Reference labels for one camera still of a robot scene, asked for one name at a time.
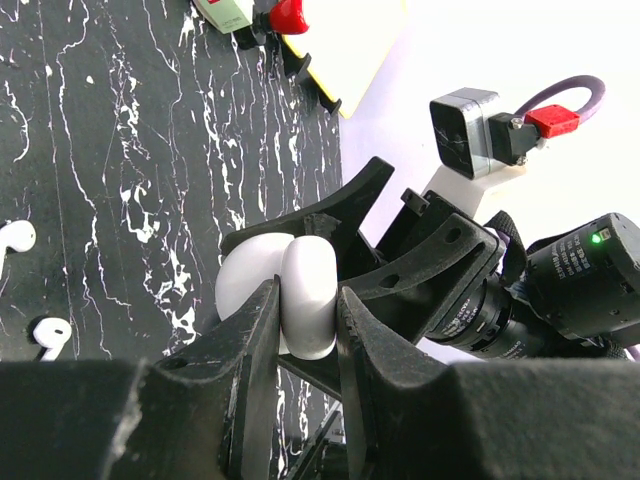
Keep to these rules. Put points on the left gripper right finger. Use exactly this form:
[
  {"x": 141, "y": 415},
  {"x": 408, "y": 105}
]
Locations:
[{"x": 408, "y": 416}]

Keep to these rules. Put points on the white earbud upper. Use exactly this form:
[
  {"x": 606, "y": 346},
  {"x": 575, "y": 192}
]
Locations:
[{"x": 19, "y": 236}]

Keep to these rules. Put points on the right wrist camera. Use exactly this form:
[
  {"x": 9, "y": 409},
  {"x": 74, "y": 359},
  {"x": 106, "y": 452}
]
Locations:
[{"x": 475, "y": 138}]

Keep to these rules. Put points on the white earbud charging case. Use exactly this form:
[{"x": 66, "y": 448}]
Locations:
[{"x": 307, "y": 269}]

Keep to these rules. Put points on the white whiteboard yellow frame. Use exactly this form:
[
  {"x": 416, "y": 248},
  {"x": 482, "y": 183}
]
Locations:
[{"x": 348, "y": 41}]

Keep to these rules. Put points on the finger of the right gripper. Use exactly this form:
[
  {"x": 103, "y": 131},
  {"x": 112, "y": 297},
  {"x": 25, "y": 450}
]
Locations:
[{"x": 336, "y": 218}]

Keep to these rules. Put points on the white green box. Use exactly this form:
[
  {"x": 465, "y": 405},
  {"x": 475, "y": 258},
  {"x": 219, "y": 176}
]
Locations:
[{"x": 226, "y": 16}]

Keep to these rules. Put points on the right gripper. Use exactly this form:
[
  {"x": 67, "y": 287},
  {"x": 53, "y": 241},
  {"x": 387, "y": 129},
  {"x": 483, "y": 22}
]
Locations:
[{"x": 572, "y": 294}]

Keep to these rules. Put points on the red emergency stop button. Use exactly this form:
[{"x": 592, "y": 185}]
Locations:
[{"x": 286, "y": 17}]

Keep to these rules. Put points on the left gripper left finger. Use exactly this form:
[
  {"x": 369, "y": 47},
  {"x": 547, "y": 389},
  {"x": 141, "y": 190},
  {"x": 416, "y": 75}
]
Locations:
[{"x": 206, "y": 412}]

